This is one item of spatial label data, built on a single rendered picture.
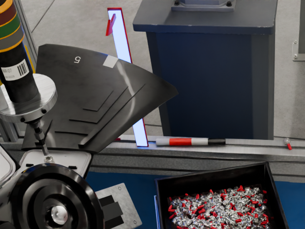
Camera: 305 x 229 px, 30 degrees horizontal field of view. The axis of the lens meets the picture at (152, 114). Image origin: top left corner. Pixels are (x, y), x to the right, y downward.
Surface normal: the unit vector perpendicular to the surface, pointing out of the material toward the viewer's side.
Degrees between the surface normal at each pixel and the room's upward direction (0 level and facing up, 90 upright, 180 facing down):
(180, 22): 0
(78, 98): 10
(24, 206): 50
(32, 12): 0
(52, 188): 54
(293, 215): 90
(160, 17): 0
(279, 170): 90
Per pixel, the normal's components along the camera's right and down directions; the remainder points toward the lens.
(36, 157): -0.11, -0.80
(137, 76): 0.26, -0.78
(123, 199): 0.66, -0.45
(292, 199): -0.18, 0.68
